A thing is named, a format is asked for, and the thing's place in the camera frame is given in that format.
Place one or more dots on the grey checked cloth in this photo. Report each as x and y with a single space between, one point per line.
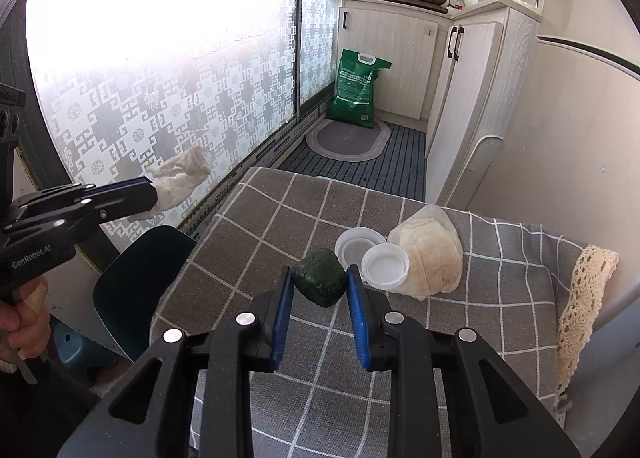
280 218

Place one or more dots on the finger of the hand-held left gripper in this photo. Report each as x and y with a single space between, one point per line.
130 203
120 183

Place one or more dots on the white kitchen cabinet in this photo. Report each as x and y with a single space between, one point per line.
475 88
395 58

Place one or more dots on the teal plastic trash bin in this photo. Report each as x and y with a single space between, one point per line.
135 288

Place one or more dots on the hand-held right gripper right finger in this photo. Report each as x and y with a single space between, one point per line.
360 318

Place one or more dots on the dark cooktop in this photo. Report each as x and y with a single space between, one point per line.
420 6

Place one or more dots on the white round plastic lid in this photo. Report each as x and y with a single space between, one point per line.
352 248
385 265

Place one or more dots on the blue grey plastic stool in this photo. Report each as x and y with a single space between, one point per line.
80 348

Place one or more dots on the green scrub sponge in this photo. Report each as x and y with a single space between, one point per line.
320 278

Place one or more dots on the green rice bag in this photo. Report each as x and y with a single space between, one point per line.
357 88

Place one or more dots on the grey oval floor mat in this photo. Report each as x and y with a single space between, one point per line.
347 141

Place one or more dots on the beige two-door refrigerator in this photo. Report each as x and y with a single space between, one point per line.
575 138

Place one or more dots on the person's left hand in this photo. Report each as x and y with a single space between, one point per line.
25 328

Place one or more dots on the white tissue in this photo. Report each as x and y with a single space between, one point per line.
430 248
180 173

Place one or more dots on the dark striped floor runner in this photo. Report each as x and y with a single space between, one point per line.
400 158

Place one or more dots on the patterned frosted glass door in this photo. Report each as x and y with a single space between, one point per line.
175 63

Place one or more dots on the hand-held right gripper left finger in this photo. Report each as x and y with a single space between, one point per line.
282 318

